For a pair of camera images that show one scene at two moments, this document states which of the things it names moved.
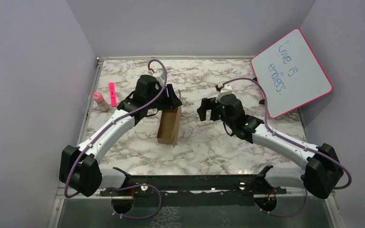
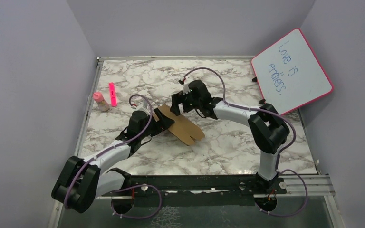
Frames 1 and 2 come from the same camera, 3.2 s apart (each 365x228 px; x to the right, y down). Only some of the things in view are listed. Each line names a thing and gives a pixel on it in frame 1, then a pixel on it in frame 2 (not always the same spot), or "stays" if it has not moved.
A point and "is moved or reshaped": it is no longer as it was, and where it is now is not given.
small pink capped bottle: x=102 y=105 stays
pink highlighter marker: x=113 y=94 stays
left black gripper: x=172 y=101 to x=162 y=124
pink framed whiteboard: x=291 y=73 stays
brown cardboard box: x=169 y=126 is moved or reshaped
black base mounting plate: x=193 y=190 stays
